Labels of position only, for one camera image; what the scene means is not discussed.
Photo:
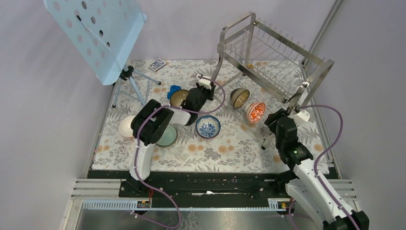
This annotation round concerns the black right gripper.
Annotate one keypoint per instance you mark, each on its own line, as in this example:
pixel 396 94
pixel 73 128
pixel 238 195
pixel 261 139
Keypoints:
pixel 272 117

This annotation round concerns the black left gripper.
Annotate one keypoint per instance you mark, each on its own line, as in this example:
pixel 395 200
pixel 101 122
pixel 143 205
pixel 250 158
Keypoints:
pixel 209 92

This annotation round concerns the orange patterned bowl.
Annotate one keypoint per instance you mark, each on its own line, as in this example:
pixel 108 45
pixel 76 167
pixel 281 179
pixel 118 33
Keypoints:
pixel 255 111

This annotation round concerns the blue white patterned bowl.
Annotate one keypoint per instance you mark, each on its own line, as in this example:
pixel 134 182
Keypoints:
pixel 207 126

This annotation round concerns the light green celadon bowl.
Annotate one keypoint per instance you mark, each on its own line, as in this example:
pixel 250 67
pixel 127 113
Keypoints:
pixel 169 136

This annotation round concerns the stainless steel dish rack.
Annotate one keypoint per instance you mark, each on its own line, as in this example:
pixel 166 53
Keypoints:
pixel 281 67

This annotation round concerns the orange white bowl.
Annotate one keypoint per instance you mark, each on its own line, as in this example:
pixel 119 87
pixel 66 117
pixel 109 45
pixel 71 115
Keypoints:
pixel 125 127

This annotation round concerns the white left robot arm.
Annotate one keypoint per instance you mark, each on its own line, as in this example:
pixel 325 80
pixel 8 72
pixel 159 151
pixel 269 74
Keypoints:
pixel 149 124

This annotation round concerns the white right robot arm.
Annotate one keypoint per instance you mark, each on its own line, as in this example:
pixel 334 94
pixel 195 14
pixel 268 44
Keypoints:
pixel 305 183

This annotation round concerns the dark striped bowl in rack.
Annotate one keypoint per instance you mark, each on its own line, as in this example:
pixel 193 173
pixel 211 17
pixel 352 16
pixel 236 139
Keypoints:
pixel 238 97

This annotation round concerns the floral patterned table mat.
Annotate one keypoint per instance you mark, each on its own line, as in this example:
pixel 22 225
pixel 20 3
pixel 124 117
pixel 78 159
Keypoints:
pixel 237 148

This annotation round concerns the blue plastic toy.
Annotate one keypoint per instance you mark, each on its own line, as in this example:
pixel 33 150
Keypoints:
pixel 173 88

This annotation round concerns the blue playing card box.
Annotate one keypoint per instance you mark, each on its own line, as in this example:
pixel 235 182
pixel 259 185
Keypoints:
pixel 157 64

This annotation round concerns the light blue perforated music stand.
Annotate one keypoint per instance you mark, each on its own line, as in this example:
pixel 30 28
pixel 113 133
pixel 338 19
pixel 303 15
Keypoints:
pixel 104 32

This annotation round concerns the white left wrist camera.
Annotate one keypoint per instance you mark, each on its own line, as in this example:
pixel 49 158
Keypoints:
pixel 203 81

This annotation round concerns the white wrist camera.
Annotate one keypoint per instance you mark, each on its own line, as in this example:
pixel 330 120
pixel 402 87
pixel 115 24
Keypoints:
pixel 300 118
pixel 203 81

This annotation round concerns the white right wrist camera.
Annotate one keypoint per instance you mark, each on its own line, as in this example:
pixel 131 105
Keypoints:
pixel 300 118

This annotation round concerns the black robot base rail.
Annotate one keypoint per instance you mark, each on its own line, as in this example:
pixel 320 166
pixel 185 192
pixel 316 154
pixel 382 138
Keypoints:
pixel 202 189

